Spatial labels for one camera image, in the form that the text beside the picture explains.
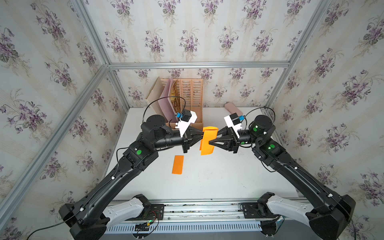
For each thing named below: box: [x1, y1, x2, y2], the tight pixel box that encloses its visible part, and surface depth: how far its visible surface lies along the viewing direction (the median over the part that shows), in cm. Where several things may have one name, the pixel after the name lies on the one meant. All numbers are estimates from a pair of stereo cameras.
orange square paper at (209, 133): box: [199, 126, 218, 156], surface depth 54 cm
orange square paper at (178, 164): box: [172, 155, 185, 175], surface depth 92 cm
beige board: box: [145, 76, 164, 115], surface depth 92 cm
